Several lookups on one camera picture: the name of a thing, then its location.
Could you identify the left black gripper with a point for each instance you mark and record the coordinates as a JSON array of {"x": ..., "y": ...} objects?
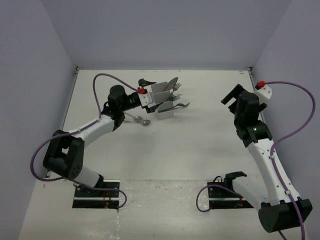
[{"x": 143, "y": 83}]

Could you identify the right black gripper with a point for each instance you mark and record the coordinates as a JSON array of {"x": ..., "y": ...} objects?
[{"x": 235, "y": 93}]

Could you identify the plain shiny steel spoon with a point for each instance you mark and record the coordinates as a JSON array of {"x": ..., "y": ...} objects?
[{"x": 136, "y": 118}]

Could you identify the teal slim fork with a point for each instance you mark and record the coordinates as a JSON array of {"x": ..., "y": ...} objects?
[{"x": 174, "y": 97}]

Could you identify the matte round steel spoon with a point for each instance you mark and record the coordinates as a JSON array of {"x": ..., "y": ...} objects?
[{"x": 171, "y": 84}]

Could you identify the shiny steel fork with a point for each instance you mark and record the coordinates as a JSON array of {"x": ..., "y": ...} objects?
[{"x": 176, "y": 87}]

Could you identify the teal round spoon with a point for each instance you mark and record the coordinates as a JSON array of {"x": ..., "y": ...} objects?
[{"x": 177, "y": 106}]

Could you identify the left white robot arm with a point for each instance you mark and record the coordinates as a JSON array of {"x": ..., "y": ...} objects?
[{"x": 65, "y": 153}]

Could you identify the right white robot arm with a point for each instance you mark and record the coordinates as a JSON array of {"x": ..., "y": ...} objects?
[{"x": 280, "y": 207}]

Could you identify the white divided utensil container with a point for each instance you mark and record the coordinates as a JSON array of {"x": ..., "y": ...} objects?
[{"x": 161, "y": 97}]

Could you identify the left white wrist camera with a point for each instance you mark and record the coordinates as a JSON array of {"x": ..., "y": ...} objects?
[{"x": 145, "y": 95}]

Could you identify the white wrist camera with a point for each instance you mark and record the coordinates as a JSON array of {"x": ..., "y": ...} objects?
[
  {"x": 145, "y": 95},
  {"x": 263, "y": 92}
]

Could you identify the ornate handle steel spoon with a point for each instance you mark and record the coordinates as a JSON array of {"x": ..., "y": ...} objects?
[{"x": 145, "y": 122}]

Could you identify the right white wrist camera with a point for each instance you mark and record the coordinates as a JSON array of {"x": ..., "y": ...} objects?
[{"x": 263, "y": 92}]

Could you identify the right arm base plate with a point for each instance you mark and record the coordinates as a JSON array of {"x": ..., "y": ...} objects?
[{"x": 222, "y": 195}]

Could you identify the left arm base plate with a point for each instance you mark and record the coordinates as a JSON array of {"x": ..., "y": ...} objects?
[{"x": 111, "y": 197}]

